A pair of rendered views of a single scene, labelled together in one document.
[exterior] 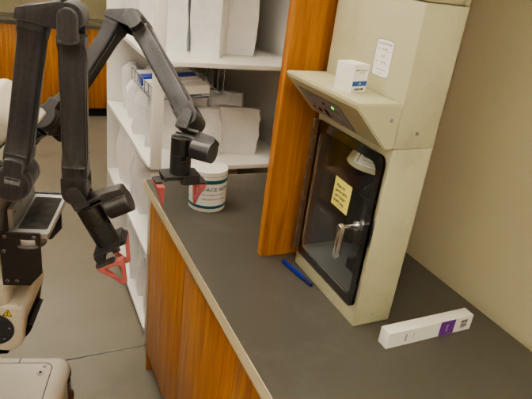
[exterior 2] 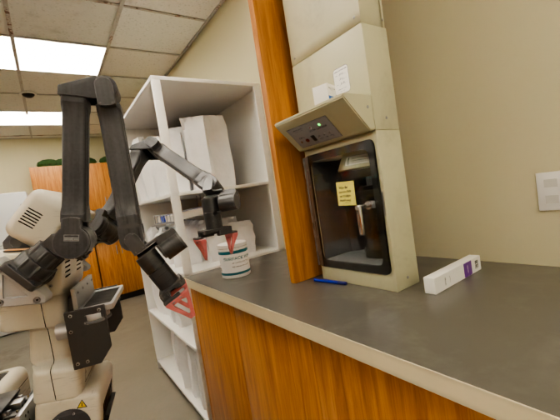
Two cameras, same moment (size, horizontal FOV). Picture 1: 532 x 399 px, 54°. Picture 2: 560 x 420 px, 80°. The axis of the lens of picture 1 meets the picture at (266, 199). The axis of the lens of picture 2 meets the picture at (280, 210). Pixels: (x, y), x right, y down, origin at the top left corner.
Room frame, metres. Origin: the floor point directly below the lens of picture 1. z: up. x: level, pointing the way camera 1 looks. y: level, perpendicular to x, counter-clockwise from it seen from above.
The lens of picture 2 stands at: (0.19, 0.16, 1.28)
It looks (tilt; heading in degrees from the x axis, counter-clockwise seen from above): 3 degrees down; 353
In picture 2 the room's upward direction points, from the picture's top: 9 degrees counter-clockwise
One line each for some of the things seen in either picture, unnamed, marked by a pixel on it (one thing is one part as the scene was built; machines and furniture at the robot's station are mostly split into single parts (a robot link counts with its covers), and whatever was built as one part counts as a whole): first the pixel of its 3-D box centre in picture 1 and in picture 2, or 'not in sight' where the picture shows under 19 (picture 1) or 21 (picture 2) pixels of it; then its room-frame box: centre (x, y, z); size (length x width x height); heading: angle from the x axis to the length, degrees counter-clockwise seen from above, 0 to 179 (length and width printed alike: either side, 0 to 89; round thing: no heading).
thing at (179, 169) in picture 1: (180, 165); (213, 222); (1.34, 0.25, 1.21); 0.10 x 0.07 x 0.07; 118
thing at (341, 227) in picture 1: (344, 239); (364, 218); (1.12, -0.20, 1.17); 0.05 x 0.03 x 0.10; 117
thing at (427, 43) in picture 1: (387, 158); (365, 165); (1.29, -0.29, 1.33); 0.32 x 0.25 x 0.77; 28
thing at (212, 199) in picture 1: (207, 185); (233, 258); (1.69, 0.21, 1.02); 0.13 x 0.13 x 0.15
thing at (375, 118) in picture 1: (336, 107); (320, 127); (1.20, -0.13, 1.46); 0.32 x 0.12 x 0.10; 28
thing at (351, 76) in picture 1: (351, 76); (324, 97); (1.17, -0.15, 1.54); 0.05 x 0.05 x 0.06; 44
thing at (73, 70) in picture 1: (74, 109); (120, 167); (1.10, 0.44, 1.40); 0.11 x 0.06 x 0.43; 11
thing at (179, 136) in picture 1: (183, 145); (212, 205); (1.34, 0.24, 1.27); 0.07 x 0.06 x 0.07; 69
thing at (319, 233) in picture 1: (334, 210); (343, 210); (1.23, -0.18, 1.19); 0.30 x 0.01 x 0.40; 27
